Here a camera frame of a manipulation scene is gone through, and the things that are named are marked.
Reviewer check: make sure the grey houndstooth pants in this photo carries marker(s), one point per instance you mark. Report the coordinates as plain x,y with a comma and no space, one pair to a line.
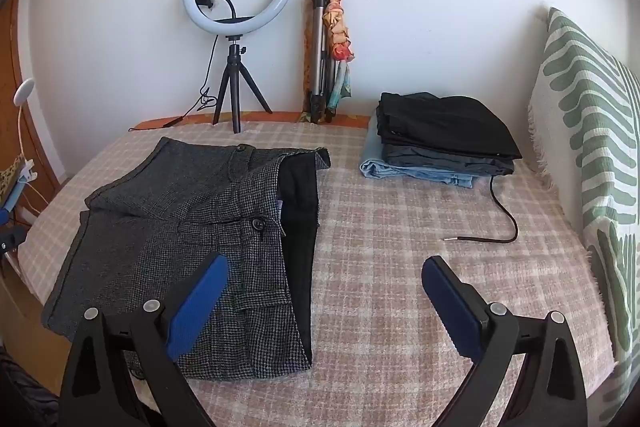
200,207

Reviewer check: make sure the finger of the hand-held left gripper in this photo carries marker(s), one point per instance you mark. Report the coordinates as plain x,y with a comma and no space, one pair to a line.
12,239
11,202

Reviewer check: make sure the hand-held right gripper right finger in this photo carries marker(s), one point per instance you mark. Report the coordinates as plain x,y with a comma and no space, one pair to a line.
450,302

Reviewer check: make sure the folded light blue jeans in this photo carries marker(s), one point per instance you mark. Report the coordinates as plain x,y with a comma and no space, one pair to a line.
380,169

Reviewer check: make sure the dark cloth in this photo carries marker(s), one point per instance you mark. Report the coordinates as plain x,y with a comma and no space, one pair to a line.
20,387

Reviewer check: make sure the black mini tripod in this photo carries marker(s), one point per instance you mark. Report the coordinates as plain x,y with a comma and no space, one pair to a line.
235,72

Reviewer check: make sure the green leaf print pillow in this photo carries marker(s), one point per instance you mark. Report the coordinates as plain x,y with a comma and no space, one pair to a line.
600,107

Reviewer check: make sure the folded dark grey pants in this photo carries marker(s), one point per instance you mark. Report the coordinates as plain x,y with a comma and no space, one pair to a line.
450,162

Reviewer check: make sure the folded black pants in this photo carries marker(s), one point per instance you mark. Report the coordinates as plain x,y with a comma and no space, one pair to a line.
440,122

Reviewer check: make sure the white clip lamp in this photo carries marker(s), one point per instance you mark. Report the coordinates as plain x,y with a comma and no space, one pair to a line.
23,89

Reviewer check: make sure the folded silver tripod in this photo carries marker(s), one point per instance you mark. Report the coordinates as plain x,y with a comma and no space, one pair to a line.
317,57

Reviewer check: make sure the leopard print cloth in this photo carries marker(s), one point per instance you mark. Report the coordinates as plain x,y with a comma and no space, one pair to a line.
11,174

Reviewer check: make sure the pink checked blanket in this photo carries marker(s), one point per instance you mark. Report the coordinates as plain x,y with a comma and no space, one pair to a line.
400,232

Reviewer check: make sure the folded tripod with colourful scarf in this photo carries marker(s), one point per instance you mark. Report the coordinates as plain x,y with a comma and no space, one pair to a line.
337,27

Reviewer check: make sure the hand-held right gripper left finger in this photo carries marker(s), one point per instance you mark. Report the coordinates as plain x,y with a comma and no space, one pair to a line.
200,302

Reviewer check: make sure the brown wooden panel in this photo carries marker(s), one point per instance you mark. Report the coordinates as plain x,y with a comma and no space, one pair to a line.
7,57

